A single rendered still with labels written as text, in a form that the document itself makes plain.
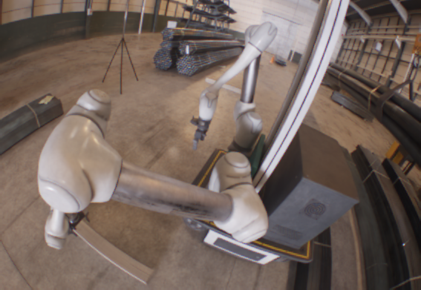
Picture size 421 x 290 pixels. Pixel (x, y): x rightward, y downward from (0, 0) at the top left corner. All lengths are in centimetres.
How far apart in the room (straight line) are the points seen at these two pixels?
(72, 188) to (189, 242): 107
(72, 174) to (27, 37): 866
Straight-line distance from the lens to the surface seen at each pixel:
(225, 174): 72
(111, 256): 119
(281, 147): 76
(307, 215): 91
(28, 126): 242
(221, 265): 131
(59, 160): 34
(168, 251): 128
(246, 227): 63
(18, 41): 883
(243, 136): 114
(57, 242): 87
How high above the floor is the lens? 123
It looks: 34 degrees down
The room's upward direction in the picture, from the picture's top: 16 degrees clockwise
